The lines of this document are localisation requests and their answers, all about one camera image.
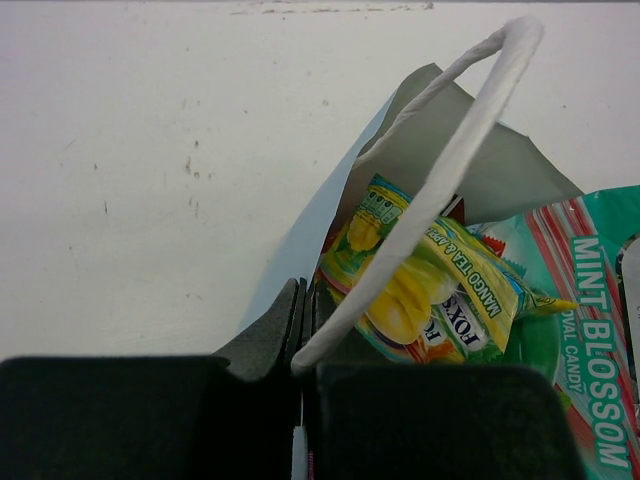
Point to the light blue paper bag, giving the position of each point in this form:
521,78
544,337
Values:
512,46

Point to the yellow green Fox's candy bag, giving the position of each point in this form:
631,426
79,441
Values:
453,300

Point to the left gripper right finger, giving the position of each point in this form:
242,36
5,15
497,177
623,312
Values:
370,418

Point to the red snack mix bag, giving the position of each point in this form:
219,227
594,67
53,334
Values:
455,210

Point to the green mint candy bag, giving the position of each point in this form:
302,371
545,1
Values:
585,250

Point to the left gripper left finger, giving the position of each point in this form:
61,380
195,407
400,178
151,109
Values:
227,415

